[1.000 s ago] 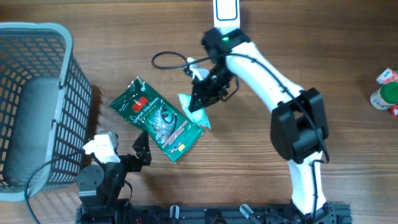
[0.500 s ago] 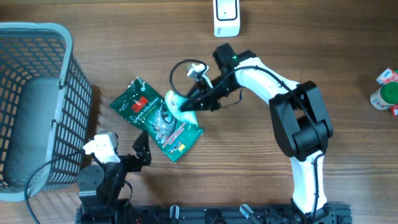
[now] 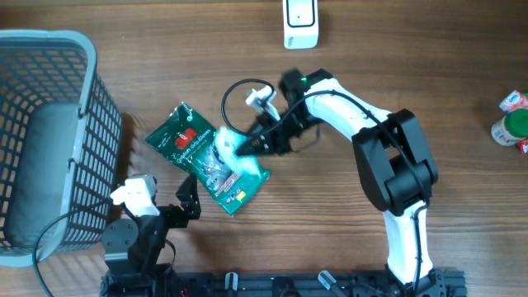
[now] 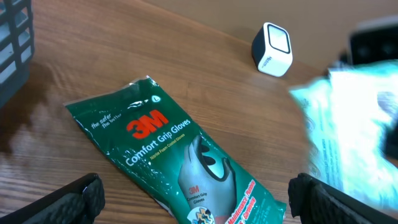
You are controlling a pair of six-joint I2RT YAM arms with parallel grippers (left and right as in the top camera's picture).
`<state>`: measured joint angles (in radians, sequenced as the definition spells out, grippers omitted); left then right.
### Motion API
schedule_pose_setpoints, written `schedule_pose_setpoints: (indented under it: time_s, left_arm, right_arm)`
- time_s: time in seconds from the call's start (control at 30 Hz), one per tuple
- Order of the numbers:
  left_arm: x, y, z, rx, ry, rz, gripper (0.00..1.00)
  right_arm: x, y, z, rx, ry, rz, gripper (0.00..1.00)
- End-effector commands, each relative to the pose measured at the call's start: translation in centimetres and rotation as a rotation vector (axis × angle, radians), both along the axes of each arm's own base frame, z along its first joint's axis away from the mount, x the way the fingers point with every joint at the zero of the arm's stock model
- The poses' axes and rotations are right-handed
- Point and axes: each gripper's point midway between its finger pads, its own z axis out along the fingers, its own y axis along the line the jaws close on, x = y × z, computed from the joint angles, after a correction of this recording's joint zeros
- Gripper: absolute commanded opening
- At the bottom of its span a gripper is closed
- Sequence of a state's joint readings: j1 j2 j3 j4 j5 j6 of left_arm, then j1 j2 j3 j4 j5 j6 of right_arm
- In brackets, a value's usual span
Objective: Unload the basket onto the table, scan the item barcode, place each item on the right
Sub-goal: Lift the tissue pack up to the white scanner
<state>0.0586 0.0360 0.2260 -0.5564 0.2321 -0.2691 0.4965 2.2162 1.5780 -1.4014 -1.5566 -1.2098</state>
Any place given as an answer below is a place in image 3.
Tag red white small packet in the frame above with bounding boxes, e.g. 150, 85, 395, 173
499, 90, 528, 114

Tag teal snack packet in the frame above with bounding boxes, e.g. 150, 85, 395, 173
214, 126, 261, 177

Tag grey plastic mesh basket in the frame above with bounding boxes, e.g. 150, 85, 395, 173
1, 30, 123, 268

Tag black right camera cable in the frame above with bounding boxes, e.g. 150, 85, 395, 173
220, 78, 430, 290

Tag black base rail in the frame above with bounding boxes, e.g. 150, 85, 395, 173
99, 270, 468, 297

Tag green 3M gloves packet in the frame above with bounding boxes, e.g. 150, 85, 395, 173
145, 102, 271, 215

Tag red stick sachet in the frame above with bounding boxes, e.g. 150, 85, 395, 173
517, 139, 528, 155

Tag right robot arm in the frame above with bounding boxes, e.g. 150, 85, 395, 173
235, 68, 438, 290

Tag green lid jar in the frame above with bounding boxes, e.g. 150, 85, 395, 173
491, 108, 528, 146

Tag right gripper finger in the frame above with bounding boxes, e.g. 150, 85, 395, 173
235, 138, 272, 157
247, 117, 272, 136

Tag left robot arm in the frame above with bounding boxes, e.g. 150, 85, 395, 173
99, 173, 201, 296

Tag white barcode scanner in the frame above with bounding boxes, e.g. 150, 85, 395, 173
282, 0, 319, 50

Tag black left camera cable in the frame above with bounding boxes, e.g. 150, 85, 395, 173
31, 197, 115, 297

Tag black camera cable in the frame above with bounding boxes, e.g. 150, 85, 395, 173
220, 78, 430, 290
31, 197, 115, 297

